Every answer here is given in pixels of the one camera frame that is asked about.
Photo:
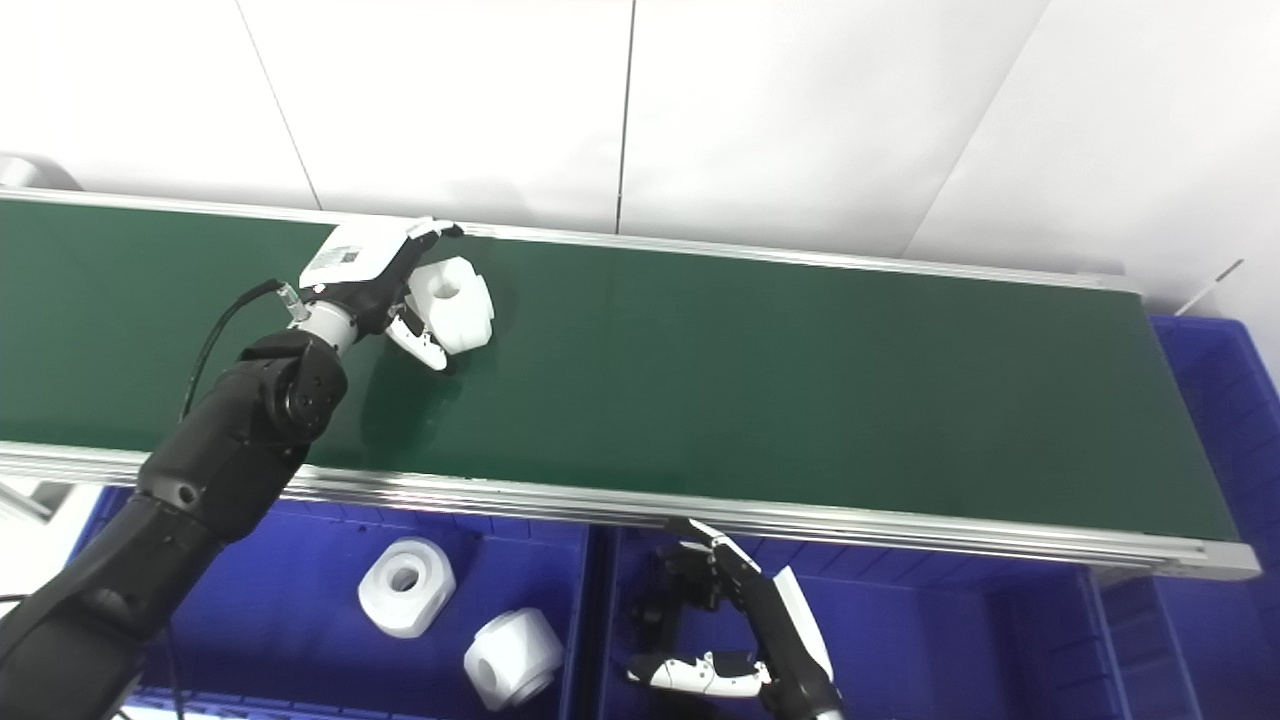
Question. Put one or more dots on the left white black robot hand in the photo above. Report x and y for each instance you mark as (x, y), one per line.
(355, 255)

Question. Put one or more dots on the blue plastic bin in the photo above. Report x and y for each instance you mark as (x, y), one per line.
(940, 650)
(1230, 420)
(290, 600)

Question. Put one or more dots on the black plastic part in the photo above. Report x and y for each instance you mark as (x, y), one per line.
(648, 600)

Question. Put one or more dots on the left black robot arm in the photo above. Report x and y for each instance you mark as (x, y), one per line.
(220, 450)

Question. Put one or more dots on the green conveyor belt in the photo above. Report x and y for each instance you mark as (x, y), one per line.
(750, 390)
(800, 525)

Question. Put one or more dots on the grey conveyor end housing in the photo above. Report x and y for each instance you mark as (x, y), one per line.
(35, 172)

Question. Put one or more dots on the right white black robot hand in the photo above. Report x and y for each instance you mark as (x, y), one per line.
(790, 640)

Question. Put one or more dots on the thin grey rod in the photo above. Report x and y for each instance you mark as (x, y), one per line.
(1212, 288)

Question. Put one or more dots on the white tapered plastic part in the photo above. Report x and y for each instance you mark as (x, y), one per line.
(515, 660)

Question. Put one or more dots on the aluminium support profile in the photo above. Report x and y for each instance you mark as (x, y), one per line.
(30, 498)

